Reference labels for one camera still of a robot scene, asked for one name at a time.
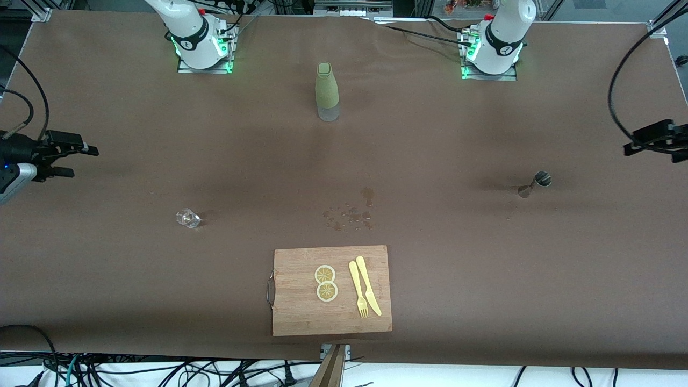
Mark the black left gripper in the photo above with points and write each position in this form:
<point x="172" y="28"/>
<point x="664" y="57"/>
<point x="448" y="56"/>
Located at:
<point x="678" y="137"/>

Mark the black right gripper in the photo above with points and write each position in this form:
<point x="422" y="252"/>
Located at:
<point x="20" y="148"/>

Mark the steel jigger shaker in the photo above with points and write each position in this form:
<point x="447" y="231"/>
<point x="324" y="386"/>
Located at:
<point x="543" y="179"/>

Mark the clear glass measuring cup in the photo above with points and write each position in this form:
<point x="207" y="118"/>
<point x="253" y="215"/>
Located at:
<point x="186" y="217"/>

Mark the brown table cover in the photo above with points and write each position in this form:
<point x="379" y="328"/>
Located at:
<point x="161" y="279"/>

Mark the orange background items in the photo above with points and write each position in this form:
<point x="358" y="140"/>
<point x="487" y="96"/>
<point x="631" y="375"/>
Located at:
<point x="457" y="5"/>

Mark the green sleeved glass bottle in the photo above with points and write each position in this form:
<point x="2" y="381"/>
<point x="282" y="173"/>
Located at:
<point x="327" y="88"/>

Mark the lemon slice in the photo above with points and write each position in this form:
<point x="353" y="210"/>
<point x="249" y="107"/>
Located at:
<point x="324" y="274"/>
<point x="327" y="292"/>

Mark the wooden cutting board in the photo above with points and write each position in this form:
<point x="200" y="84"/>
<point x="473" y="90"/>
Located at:
<point x="322" y="317"/>

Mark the yellow plastic knife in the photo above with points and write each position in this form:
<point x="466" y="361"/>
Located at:
<point x="365" y="279"/>

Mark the yellow plastic fork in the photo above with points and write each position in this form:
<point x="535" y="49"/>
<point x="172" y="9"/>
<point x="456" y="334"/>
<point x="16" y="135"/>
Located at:
<point x="355" y="279"/>

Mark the grey power strip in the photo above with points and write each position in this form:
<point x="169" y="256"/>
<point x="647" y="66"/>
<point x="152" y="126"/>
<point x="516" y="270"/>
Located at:
<point x="352" y="6"/>

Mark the wooden beam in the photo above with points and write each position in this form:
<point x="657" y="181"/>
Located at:
<point x="330" y="371"/>

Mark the aluminium frame profile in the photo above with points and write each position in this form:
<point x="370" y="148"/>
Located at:
<point x="664" y="24"/>
<point x="42" y="13"/>

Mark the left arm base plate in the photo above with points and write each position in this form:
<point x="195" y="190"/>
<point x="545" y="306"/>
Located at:
<point x="510" y="77"/>

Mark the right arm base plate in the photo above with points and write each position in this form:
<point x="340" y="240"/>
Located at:
<point x="185" y="69"/>

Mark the metal bracket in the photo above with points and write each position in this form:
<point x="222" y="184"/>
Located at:
<point x="324" y="352"/>

